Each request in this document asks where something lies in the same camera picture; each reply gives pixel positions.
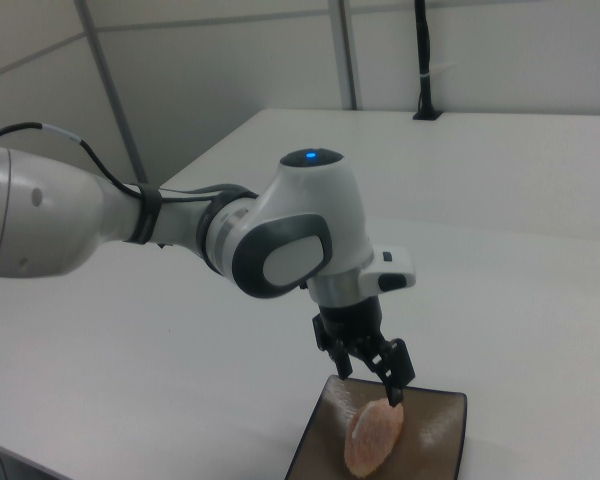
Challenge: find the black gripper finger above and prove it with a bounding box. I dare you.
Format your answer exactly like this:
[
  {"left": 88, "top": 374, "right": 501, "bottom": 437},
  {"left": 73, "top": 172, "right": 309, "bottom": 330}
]
[
  {"left": 369, "top": 337, "right": 416, "bottom": 408},
  {"left": 327, "top": 342, "right": 355, "bottom": 380}
]

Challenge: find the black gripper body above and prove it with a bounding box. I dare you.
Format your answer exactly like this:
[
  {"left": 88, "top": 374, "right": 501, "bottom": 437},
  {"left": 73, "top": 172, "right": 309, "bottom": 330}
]
[{"left": 311, "top": 294, "right": 394, "bottom": 362}]

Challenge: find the orange sugared bread roll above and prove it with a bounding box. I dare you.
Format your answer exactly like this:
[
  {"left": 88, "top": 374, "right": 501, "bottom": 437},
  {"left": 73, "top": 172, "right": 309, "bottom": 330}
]
[{"left": 342, "top": 397, "right": 407, "bottom": 477}]

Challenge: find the brown square ceramic plate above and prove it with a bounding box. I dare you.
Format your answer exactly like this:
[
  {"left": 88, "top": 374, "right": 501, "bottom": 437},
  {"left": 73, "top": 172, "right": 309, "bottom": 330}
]
[{"left": 283, "top": 374, "right": 468, "bottom": 480}]

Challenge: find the black clamp-mounted pole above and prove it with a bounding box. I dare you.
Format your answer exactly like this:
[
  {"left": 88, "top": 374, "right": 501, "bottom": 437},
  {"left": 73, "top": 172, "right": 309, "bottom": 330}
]
[{"left": 411, "top": 0, "right": 445, "bottom": 122}]

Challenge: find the black strap on arm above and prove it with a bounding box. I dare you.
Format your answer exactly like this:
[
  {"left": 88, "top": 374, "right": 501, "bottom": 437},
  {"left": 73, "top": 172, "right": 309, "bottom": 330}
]
[{"left": 124, "top": 182, "right": 164, "bottom": 245}]

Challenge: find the white cable tie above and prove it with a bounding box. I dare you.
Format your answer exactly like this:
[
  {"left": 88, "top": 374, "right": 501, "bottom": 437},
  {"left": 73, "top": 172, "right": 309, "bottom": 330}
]
[{"left": 418, "top": 62, "right": 457, "bottom": 80}]

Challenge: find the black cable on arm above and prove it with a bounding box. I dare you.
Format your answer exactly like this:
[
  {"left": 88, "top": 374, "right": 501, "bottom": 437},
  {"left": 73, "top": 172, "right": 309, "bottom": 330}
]
[{"left": 0, "top": 121, "right": 261, "bottom": 204}]

